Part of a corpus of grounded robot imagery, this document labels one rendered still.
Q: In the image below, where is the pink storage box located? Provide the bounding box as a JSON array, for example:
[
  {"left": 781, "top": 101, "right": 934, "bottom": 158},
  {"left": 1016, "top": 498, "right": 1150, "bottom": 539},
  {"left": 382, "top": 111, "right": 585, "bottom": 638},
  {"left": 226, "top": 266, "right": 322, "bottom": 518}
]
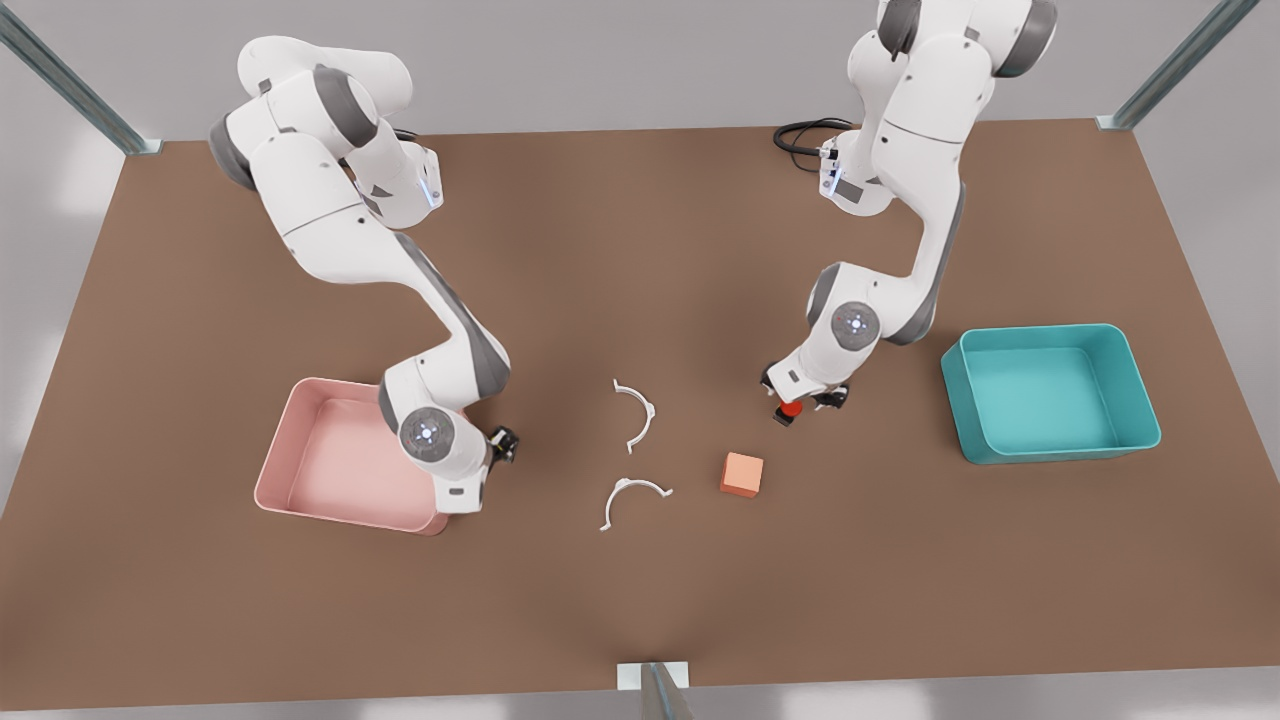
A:
[{"left": 254, "top": 377, "right": 452, "bottom": 537}]

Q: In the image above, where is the blue storage box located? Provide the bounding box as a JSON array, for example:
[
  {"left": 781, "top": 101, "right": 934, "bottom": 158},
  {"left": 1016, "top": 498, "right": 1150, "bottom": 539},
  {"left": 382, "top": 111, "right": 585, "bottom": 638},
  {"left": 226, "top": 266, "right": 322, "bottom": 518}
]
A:
[{"left": 940, "top": 323, "right": 1163, "bottom": 466}]

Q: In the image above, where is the orange cube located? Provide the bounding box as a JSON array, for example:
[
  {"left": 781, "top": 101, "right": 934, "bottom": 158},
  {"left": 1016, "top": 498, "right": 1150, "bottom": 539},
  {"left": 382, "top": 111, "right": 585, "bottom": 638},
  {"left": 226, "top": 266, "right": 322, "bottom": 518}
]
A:
[{"left": 719, "top": 452, "right": 766, "bottom": 499}]

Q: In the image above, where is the white curved clip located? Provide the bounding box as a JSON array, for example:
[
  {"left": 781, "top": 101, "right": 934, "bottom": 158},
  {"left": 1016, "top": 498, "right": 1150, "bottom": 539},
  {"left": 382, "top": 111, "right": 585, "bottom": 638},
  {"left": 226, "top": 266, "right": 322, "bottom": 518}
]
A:
[
  {"left": 612, "top": 379, "right": 659, "bottom": 455},
  {"left": 599, "top": 478, "right": 675, "bottom": 533}
]

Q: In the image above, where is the silver frame post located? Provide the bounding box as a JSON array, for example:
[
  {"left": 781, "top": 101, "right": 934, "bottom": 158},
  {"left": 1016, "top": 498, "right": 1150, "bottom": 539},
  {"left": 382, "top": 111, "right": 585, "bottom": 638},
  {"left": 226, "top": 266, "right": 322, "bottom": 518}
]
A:
[
  {"left": 616, "top": 661, "right": 693, "bottom": 720},
  {"left": 1096, "top": 0, "right": 1263, "bottom": 132},
  {"left": 0, "top": 4, "right": 163, "bottom": 157}
]

